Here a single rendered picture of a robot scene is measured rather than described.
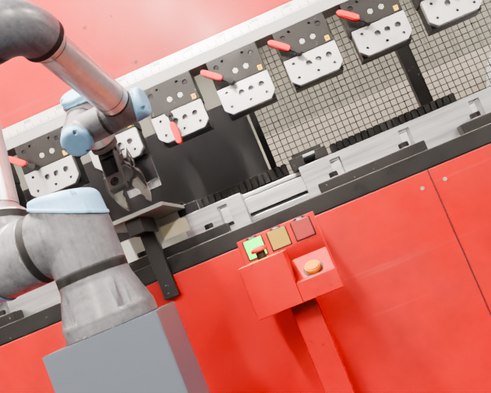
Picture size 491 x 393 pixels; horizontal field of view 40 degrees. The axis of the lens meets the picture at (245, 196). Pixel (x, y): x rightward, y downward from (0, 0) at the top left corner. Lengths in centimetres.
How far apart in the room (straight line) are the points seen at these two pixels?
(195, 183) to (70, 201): 138
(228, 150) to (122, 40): 64
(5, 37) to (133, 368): 62
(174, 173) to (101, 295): 143
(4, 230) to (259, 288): 59
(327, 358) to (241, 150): 106
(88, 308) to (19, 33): 52
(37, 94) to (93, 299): 108
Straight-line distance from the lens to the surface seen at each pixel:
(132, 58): 195
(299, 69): 186
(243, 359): 175
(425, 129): 187
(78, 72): 139
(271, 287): 146
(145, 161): 192
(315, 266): 152
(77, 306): 104
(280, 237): 161
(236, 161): 239
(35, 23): 129
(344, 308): 172
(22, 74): 205
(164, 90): 190
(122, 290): 105
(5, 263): 110
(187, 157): 242
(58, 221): 105
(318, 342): 153
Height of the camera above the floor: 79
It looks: 5 degrees up
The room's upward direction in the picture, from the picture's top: 22 degrees counter-clockwise
